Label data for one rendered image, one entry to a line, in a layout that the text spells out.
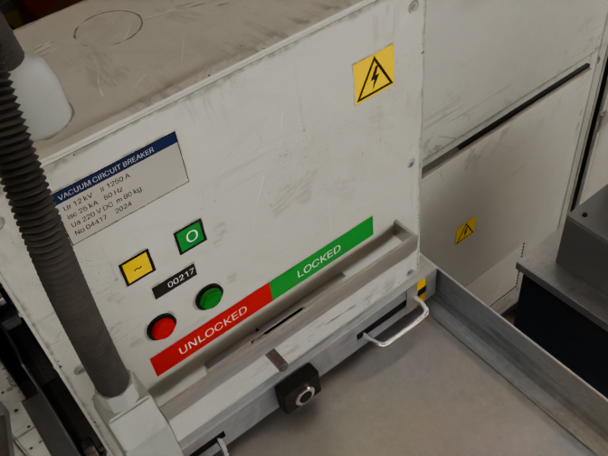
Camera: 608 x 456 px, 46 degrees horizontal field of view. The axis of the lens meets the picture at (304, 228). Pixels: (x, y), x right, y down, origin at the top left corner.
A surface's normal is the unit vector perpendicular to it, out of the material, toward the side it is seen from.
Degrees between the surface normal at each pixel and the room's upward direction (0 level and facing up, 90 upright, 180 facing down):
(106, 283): 90
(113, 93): 0
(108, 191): 90
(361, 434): 0
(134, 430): 60
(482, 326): 90
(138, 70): 0
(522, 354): 90
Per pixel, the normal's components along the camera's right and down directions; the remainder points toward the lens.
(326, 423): -0.10, -0.69
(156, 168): 0.61, 0.53
